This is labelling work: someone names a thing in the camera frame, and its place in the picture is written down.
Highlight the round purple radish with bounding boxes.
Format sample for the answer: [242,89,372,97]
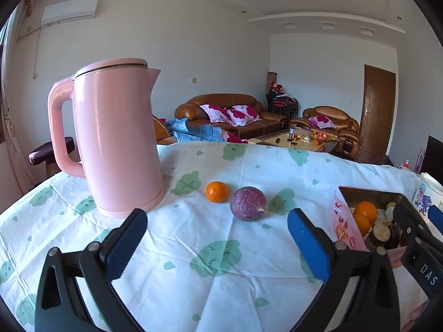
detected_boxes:
[230,187,268,222]

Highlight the long brown leather sofa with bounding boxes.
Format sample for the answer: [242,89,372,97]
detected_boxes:
[175,93,288,139]

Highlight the white cartoon paper cup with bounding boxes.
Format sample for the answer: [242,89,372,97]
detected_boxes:
[412,172,443,223]

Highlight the pink electric kettle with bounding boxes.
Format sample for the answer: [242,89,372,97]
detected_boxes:
[47,58,165,219]

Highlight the near brown leather chair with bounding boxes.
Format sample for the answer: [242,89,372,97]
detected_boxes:
[153,116,176,146]

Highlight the white wall air conditioner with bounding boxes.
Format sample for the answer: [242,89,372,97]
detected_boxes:
[41,0,98,26]

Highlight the stacked dark chairs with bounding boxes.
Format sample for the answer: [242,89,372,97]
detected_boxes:
[266,72,299,119]

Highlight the dark round stool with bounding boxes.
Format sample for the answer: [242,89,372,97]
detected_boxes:
[28,142,61,178]

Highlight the brown wooden door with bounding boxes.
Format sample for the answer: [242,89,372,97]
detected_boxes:
[359,64,396,164]

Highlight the medium orange mandarin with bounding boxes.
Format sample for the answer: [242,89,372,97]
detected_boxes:
[354,214,371,237]

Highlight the small orange mandarin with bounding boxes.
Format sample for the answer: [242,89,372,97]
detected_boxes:
[205,181,229,203]

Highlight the yam piece in tin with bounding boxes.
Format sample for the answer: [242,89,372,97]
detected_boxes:
[384,223,403,250]

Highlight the black television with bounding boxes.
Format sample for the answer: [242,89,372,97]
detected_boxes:
[421,136,443,181]

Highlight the pink cookie tin box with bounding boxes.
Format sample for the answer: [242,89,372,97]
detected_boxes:
[330,186,429,268]

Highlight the pink floral sofa cushion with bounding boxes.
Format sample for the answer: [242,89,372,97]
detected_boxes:
[200,104,261,127]

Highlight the brown leather armchair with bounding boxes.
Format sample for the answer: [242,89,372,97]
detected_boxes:
[288,106,361,159]

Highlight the wooden coffee table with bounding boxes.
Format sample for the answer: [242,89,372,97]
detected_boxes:
[248,128,339,153]

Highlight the large orange mandarin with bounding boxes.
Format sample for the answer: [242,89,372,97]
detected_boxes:
[354,201,378,226]

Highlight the blue plaid blanket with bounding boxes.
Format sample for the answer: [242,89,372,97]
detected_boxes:
[164,118,226,142]

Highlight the white green-patterned tablecloth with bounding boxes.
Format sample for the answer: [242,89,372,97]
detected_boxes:
[1,142,419,331]

